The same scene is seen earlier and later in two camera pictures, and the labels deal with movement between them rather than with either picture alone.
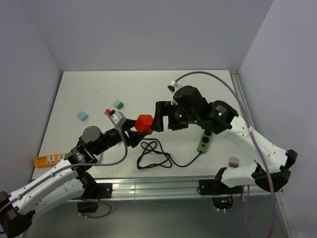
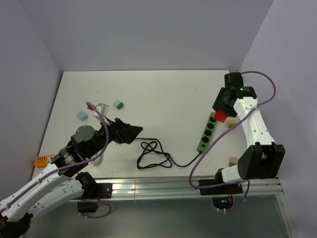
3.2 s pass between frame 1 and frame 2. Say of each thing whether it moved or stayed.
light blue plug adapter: stayed
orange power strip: stayed
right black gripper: moved
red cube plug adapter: moved
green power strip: stayed
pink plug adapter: stayed
